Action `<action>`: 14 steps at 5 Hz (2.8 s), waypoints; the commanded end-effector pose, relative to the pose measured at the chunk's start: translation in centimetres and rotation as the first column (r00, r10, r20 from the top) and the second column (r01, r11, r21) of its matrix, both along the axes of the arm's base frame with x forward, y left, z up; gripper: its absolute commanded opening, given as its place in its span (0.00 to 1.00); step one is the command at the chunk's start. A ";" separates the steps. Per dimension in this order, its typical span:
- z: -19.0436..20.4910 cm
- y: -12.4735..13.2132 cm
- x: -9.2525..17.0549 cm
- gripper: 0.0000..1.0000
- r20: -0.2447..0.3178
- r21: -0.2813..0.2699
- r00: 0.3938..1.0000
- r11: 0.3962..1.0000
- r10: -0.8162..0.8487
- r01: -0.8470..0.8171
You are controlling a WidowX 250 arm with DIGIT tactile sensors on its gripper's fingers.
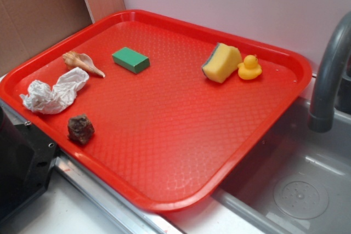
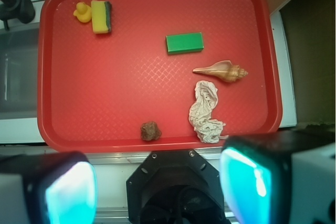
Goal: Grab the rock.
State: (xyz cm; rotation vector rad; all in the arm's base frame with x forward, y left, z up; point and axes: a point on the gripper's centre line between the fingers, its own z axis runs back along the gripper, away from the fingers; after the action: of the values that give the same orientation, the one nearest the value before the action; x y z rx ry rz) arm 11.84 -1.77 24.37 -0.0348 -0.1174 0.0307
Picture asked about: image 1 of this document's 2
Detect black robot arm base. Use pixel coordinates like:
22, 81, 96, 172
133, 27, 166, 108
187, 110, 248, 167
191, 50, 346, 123
1, 110, 57, 223

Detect brown rock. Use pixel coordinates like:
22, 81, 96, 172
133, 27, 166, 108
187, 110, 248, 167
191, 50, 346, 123
67, 113, 95, 145

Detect red plastic tray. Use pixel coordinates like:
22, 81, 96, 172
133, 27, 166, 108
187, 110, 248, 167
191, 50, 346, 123
1, 10, 312, 212

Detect yellow sponge with green pad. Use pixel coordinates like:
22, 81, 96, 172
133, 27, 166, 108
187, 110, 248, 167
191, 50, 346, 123
202, 43, 242, 83

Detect green rectangular block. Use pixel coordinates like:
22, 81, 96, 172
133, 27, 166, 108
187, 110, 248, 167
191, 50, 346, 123
112, 47, 150, 74

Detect yellow rubber duck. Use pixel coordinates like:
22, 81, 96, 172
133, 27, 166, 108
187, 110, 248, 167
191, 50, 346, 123
238, 55, 263, 80

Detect beige conch seashell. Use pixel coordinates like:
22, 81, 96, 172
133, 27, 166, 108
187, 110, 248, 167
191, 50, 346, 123
63, 51, 106, 78

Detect crumpled white paper towel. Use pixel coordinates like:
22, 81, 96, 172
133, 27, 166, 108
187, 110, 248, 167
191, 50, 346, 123
20, 67, 89, 115

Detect grey curved faucet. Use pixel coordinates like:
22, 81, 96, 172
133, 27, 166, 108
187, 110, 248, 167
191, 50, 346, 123
308, 13, 350, 133

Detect grey plastic sink basin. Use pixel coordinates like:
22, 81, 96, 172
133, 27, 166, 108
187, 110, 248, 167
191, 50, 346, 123
171, 100, 350, 233

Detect brown cardboard panel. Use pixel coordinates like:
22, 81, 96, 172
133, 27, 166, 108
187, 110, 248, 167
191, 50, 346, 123
1, 0, 125, 75

